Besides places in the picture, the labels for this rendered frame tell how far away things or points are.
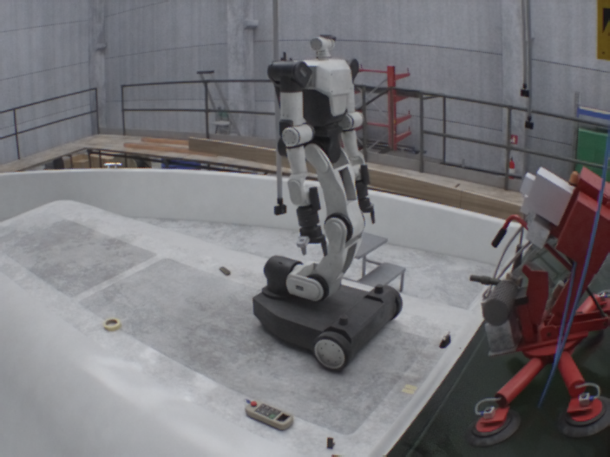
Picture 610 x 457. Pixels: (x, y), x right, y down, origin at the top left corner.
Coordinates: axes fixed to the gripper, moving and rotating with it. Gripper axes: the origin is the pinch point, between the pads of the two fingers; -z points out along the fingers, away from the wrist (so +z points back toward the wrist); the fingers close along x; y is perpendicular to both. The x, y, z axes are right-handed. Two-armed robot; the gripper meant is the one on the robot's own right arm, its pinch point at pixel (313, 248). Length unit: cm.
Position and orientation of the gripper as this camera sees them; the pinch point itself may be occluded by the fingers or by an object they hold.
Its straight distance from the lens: 227.1
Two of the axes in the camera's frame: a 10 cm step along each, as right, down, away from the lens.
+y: 5.8, -3.1, 7.5
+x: 7.9, 0.1, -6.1
